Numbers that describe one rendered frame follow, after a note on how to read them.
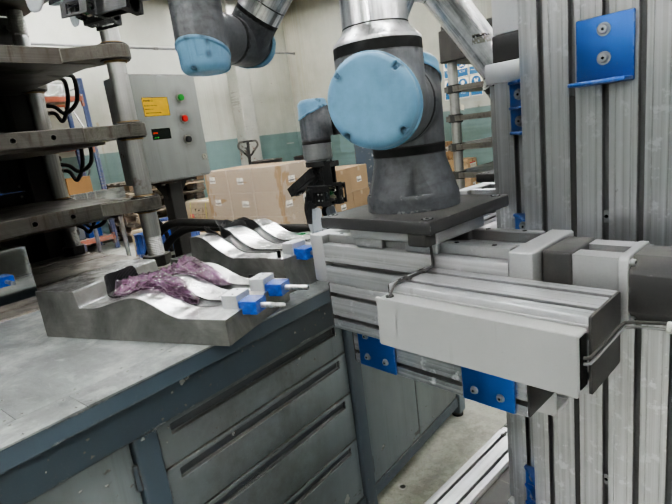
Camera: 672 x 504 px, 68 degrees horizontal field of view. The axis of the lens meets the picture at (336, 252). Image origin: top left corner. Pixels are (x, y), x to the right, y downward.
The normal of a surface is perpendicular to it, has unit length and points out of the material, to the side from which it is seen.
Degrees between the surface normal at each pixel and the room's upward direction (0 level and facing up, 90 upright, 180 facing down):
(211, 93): 90
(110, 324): 90
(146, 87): 90
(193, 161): 90
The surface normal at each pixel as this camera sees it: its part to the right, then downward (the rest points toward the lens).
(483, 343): -0.71, 0.25
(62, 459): 0.77, 0.05
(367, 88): -0.32, 0.38
